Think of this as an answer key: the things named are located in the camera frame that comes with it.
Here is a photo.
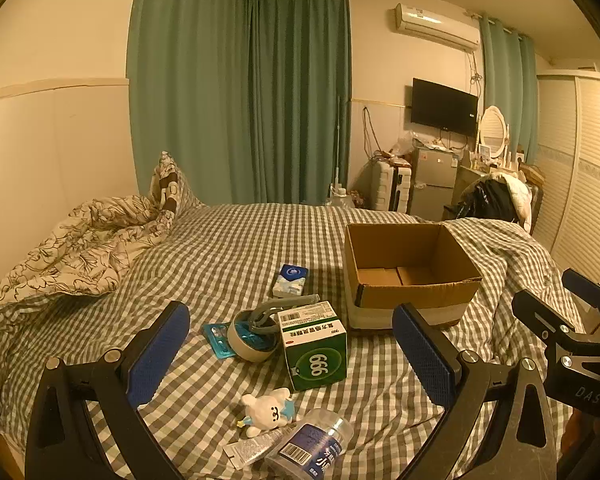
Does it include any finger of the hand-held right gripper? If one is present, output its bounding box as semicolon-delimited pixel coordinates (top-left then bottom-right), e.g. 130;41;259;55
511;290;583;346
561;268;600;335

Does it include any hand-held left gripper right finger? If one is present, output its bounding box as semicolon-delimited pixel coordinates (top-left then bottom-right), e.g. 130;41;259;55
392;302;563;480

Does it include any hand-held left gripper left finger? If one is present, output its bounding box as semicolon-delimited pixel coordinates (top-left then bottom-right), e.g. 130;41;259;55
25;301;191;480

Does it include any brown cardboard box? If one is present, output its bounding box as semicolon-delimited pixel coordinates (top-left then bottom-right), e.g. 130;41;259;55
343;222;483;331

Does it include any teal pill blister pack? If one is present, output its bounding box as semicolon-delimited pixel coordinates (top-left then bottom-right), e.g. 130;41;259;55
202;321;238;359

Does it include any round white tape roll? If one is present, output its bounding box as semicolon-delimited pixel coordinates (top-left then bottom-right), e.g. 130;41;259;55
228;310;283;363

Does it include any green medicine box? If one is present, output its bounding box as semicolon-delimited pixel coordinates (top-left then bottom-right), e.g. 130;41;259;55
277;301;348;392

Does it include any white plush toy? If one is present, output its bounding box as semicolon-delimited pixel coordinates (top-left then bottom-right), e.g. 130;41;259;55
239;387;297;438

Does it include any grey plastic clip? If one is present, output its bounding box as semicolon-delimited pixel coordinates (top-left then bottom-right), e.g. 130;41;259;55
250;295;321;333

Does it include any white ointment tube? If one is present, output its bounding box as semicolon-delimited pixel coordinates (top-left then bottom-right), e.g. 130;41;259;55
223;427;293;471

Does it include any clear bottle blue label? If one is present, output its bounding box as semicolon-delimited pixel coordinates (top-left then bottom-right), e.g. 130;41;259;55
265;408;355;480

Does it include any blue tissue pack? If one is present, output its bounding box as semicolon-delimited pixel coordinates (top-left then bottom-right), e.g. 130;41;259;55
272;263;308;298

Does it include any checkered bed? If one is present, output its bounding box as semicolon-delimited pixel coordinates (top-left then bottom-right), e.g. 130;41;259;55
0;202;588;480

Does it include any white jacket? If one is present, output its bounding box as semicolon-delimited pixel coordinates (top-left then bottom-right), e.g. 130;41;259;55
490;172;533;233

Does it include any white louvered wardrobe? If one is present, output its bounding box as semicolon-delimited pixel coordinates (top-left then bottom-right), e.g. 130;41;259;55
532;70;600;286

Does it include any floral duvet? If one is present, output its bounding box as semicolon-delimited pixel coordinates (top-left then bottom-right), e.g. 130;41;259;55
0;195;176;311

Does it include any dressing table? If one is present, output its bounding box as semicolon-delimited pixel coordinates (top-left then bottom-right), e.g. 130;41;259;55
455;160;491;206

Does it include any grey small fridge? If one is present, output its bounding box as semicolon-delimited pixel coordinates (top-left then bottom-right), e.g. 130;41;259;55
410;147;461;221

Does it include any patterned pillow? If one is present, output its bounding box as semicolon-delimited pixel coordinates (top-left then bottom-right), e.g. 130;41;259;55
150;151;206;216

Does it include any white suitcase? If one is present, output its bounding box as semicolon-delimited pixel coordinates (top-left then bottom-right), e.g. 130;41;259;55
370;160;413;212

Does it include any clear water jug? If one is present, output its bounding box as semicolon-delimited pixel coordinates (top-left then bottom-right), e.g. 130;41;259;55
327;187;361;209

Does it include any oval white mirror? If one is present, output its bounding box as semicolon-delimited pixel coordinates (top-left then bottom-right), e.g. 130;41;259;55
477;106;511;156

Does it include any clear plastic bag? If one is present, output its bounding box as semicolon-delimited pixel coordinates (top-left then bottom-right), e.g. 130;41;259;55
382;130;416;163

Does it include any narrow green curtain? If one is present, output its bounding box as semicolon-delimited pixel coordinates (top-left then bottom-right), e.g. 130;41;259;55
478;12;538;166

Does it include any white mop pole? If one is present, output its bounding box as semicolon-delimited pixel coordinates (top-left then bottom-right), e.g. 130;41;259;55
330;95;346;198

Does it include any wide green curtain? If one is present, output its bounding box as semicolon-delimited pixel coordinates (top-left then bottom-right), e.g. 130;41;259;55
126;0;353;206

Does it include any white air conditioner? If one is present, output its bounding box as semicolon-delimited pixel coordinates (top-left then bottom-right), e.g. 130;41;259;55
394;3;481;52

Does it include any black wall television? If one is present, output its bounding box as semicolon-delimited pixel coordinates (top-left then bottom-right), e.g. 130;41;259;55
411;78;479;137

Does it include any wall cable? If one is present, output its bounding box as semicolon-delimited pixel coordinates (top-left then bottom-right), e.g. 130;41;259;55
362;106;381;156

